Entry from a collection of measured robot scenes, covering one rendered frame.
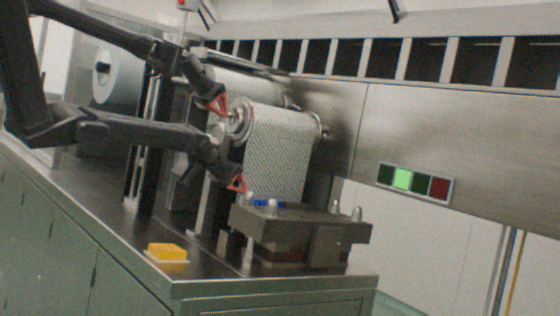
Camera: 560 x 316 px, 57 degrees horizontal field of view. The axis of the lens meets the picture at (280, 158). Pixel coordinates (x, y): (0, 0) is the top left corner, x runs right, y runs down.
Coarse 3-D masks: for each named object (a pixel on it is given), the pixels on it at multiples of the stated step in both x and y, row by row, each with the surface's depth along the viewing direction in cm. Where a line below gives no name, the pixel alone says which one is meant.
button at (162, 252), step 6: (150, 246) 124; (156, 246) 123; (162, 246) 124; (168, 246) 125; (174, 246) 126; (150, 252) 123; (156, 252) 121; (162, 252) 120; (168, 252) 120; (174, 252) 121; (180, 252) 122; (186, 252) 123; (156, 258) 120; (162, 258) 120; (168, 258) 121; (174, 258) 122; (180, 258) 123
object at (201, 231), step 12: (216, 132) 151; (216, 144) 148; (228, 144) 149; (204, 180) 151; (204, 192) 151; (216, 192) 151; (204, 204) 150; (216, 204) 151; (204, 216) 150; (204, 228) 150
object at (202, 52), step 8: (192, 48) 171; (200, 48) 166; (208, 48) 165; (200, 56) 166; (208, 56) 169; (216, 56) 172; (224, 56) 169; (232, 56) 171; (232, 64) 179; (240, 64) 173; (248, 64) 176; (256, 64) 177; (272, 72) 187; (280, 72) 184; (288, 72) 186
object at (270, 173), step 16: (256, 144) 146; (256, 160) 147; (272, 160) 151; (288, 160) 154; (304, 160) 158; (256, 176) 148; (272, 176) 152; (288, 176) 155; (304, 176) 159; (240, 192) 146; (256, 192) 149; (272, 192) 153; (288, 192) 156
